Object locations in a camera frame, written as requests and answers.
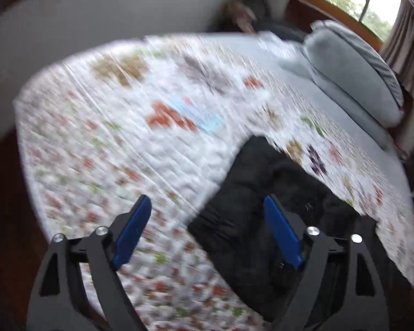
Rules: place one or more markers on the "dark wooden headboard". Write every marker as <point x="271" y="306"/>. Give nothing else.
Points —
<point x="296" y="13"/>

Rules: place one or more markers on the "light blue bed sheet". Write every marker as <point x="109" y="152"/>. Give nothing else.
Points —
<point x="352" y="131"/>

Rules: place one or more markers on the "beige curtain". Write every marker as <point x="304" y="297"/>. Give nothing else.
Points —
<point x="403" y="41"/>

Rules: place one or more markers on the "folded grey duvet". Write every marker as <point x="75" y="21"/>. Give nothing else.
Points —
<point x="348" y="72"/>

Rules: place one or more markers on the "pile of clothes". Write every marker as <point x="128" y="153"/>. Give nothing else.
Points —
<point x="255" y="7"/>

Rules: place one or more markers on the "black pants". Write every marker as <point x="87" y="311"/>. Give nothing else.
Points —
<point x="248" y="193"/>

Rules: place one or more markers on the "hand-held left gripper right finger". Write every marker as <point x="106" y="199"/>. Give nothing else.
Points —
<point x="283" y="227"/>

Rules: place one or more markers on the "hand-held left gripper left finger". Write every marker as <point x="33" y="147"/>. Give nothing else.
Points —
<point x="133" y="227"/>

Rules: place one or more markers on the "white floral quilt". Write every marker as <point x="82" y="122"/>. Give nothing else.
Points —
<point x="124" y="144"/>

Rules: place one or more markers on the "wooden framed window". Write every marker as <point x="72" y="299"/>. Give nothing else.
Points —
<point x="376" y="3"/>

